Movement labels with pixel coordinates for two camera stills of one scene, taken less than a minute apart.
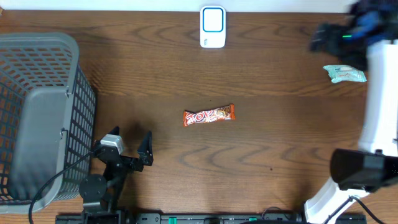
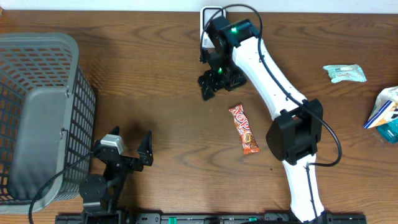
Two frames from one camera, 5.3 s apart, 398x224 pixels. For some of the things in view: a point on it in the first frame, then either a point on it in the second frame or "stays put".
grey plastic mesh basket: x=48 y=117 stays put
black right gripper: x=326 y=32 → x=209 y=76
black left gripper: x=145 y=157 stays put
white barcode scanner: x=212 y=27 stays put
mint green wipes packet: x=344 y=73 stays put
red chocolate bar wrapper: x=217 y=114 → x=249 y=144
